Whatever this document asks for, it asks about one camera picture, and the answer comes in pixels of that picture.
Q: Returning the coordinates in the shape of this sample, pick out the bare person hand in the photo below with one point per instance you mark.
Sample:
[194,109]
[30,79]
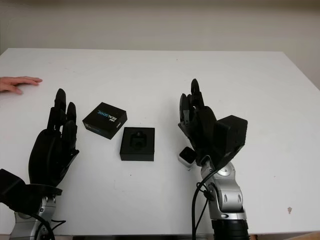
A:
[17,83]

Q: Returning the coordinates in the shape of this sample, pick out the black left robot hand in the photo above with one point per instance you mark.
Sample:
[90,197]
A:
[50,155]

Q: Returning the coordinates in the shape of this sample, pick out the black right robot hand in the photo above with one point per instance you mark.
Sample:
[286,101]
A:
[203,130]

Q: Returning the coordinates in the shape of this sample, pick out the silver square depth camera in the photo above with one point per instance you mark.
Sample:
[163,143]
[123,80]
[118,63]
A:
[187,156]

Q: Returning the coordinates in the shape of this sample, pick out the black RealSense box lid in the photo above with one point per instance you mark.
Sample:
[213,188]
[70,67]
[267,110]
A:
[105,120]

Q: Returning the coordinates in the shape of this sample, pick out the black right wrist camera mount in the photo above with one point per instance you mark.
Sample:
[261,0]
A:
[233,135]

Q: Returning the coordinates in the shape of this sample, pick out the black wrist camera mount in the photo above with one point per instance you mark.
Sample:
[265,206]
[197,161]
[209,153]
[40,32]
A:
[11,187]
[233,135]

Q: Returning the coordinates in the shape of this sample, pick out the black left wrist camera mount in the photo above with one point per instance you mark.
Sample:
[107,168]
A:
[11,187]

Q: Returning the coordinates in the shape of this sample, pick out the black camera box base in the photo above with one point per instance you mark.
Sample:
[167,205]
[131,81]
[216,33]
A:
[130,152]

